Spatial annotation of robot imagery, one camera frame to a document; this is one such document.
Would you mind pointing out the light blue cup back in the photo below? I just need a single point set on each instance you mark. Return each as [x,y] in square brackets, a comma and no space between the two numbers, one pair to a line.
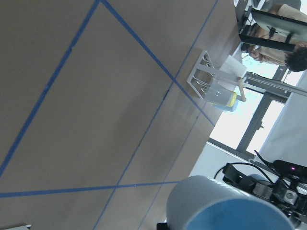
[227,108]

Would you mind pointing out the black monitor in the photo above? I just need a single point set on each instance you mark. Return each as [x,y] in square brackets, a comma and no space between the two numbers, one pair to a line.
[275,24]

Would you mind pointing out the cream white plastic cup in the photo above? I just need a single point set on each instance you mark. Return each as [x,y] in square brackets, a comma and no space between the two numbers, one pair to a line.
[233,66]

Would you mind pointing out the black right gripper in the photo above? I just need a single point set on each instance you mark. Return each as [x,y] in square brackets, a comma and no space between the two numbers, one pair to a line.
[282,193]

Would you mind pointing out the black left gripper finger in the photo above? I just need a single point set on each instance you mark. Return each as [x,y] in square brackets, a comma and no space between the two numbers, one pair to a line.
[162,226]

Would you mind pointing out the grey plastic cup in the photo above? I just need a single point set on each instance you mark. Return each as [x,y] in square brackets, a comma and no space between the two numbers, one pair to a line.
[219,95]

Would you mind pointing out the light blue cup front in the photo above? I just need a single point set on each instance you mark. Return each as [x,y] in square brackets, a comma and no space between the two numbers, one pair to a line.
[201,203]

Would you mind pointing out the white wire cup rack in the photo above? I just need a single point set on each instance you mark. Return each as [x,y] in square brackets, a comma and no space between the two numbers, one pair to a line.
[204,73]

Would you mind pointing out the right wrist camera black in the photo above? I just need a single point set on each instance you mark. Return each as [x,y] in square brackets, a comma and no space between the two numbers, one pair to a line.
[287,168]

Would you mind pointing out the light blue cup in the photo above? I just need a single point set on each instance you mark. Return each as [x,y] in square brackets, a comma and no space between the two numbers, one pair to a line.
[201,203]
[227,108]

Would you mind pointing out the yellow plastic cup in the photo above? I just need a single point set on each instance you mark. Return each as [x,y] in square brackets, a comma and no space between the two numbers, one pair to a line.
[232,99]

